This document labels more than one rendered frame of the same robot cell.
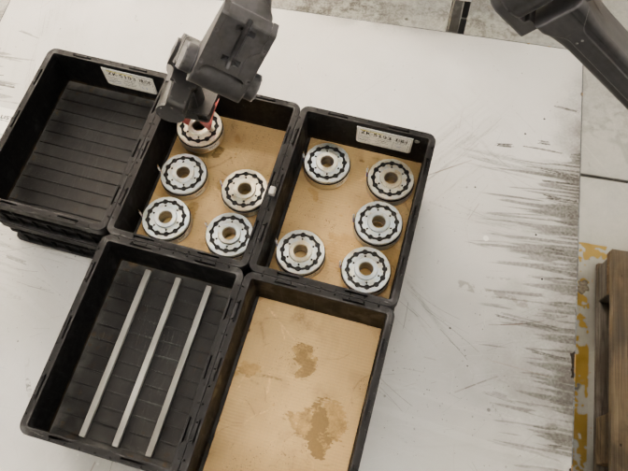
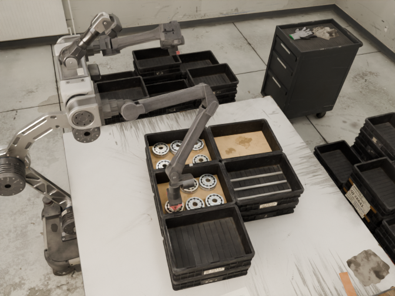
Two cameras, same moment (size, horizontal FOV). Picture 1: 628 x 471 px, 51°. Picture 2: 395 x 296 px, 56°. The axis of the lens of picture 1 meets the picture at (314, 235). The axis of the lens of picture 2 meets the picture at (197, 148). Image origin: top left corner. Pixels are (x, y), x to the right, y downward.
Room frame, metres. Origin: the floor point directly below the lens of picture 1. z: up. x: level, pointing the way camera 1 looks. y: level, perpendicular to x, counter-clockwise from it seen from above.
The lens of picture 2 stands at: (1.36, 1.22, 2.54)
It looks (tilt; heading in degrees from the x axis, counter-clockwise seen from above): 47 degrees down; 236
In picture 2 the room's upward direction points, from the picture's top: 5 degrees clockwise
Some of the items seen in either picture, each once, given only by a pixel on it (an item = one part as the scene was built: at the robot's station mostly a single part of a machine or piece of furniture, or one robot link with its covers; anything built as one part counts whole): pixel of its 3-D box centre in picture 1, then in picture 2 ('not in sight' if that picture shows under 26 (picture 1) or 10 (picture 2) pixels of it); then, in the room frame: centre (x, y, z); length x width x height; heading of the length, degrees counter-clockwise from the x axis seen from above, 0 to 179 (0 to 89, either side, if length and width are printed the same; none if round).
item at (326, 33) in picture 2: not in sight; (325, 31); (-1.27, -0.76, 0.88); 0.29 x 0.22 x 0.03; 169
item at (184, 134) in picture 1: (199, 126); (174, 206); (0.81, 0.25, 0.88); 0.10 x 0.10 x 0.01
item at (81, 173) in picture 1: (84, 148); (206, 242); (0.77, 0.51, 0.87); 0.40 x 0.30 x 0.11; 164
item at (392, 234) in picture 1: (378, 222); (178, 146); (0.58, -0.14, 0.86); 0.10 x 0.10 x 0.01
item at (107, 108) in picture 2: not in sight; (107, 108); (1.02, 0.00, 1.45); 0.09 x 0.08 x 0.12; 79
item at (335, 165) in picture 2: not in sight; (338, 169); (-0.75, 0.21, 0.26); 0.40 x 0.30 x 0.23; 78
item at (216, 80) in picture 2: not in sight; (210, 95); (-0.22, -0.97, 0.37); 0.40 x 0.30 x 0.45; 169
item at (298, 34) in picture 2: not in sight; (301, 33); (-1.04, -0.83, 0.88); 0.25 x 0.19 x 0.03; 169
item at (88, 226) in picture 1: (77, 135); (207, 236); (0.77, 0.51, 0.92); 0.40 x 0.30 x 0.02; 164
